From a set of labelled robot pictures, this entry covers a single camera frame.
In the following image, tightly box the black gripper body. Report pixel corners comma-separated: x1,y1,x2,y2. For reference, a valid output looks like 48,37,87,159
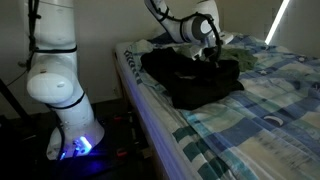
203,47,221,67

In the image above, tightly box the black shirt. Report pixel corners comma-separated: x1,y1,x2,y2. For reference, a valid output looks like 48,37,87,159
141,48,244,110

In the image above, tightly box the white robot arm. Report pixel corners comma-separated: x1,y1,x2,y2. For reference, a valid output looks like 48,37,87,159
23,0,221,160

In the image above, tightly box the green shirt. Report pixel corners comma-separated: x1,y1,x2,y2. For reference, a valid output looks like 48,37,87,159
175,45,258,72

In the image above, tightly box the dark blue pillow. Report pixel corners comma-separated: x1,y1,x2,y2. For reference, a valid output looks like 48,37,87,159
150,33,173,44

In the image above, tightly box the blue plaid bed sheet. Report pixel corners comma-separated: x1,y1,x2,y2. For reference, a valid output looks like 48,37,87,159
119,34,320,180

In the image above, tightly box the wooden bed frame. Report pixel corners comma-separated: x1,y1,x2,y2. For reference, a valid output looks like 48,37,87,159
112,51,169,180

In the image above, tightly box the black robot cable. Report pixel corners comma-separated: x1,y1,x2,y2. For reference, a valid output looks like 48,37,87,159
25,0,88,161

